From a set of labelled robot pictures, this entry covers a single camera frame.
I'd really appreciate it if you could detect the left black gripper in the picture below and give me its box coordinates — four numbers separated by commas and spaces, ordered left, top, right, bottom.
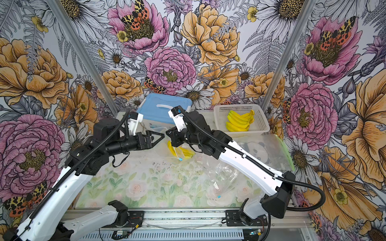
106, 131, 164, 156

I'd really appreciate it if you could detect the clear zip-top bag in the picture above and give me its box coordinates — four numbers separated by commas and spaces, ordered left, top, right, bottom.
203, 162, 253, 207
149, 127, 196, 163

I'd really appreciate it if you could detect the single yellow banana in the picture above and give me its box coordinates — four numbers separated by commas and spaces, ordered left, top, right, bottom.
226, 122, 249, 132

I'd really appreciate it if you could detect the yellow banana bunch small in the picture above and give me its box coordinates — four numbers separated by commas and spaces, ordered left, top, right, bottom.
227, 111, 250, 128

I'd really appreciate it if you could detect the panda print zip-top bag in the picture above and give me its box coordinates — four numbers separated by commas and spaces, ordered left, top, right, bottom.
234, 134, 295, 173

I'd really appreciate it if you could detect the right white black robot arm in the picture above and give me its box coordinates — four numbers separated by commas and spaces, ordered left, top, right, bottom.
166, 106, 295, 223

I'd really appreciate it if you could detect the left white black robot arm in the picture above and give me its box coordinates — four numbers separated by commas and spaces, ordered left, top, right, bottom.
3, 112, 165, 241

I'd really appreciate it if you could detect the blue lid storage box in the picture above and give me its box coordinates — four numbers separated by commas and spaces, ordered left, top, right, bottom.
137, 93, 193, 130

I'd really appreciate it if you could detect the white plastic basket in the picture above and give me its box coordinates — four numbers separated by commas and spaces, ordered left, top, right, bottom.
214, 104, 270, 137

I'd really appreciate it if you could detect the small green circuit board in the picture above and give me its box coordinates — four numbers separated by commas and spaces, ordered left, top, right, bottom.
111, 231, 130, 241

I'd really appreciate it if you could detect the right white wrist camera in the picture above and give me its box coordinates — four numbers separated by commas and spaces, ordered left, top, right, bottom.
168, 107, 186, 132

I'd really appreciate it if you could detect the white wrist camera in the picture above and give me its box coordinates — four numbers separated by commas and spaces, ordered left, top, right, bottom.
168, 107, 186, 132
127, 111, 144, 136

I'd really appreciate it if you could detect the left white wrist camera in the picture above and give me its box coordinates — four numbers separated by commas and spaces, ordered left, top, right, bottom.
127, 111, 144, 136

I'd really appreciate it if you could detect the left black corrugated cable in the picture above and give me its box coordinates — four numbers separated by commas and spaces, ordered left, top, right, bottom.
28, 111, 132, 221

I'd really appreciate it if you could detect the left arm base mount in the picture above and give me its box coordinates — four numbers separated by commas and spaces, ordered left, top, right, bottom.
104, 211, 145, 228

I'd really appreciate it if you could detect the aluminium front rail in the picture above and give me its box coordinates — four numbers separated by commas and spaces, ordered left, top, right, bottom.
62, 207, 318, 241

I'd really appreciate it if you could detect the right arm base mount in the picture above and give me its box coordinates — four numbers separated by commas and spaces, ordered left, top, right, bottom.
222, 209, 268, 227

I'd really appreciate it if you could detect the left aluminium corner post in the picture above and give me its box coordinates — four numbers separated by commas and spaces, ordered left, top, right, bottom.
47, 1, 119, 116

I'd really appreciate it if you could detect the aluminium corner post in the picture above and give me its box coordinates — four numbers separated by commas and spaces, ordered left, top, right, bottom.
47, 1, 119, 116
260, 0, 317, 110

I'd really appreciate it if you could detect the right aluminium corner post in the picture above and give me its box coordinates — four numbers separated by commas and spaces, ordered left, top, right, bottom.
260, 0, 317, 110

